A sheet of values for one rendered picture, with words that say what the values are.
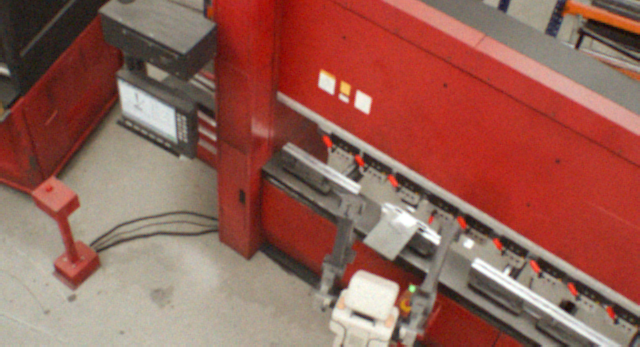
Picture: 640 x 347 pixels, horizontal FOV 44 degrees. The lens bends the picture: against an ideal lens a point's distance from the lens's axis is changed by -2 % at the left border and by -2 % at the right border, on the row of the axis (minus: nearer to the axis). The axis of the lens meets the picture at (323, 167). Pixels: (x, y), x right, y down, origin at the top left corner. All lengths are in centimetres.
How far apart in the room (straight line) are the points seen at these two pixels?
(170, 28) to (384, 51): 97
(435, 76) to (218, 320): 225
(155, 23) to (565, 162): 189
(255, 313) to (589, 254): 218
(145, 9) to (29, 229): 216
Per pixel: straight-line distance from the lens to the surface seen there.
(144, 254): 522
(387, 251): 408
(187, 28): 367
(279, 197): 457
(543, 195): 356
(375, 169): 404
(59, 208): 451
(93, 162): 572
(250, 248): 505
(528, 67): 320
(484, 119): 343
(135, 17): 375
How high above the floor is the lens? 437
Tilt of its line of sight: 51 degrees down
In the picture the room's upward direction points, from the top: 8 degrees clockwise
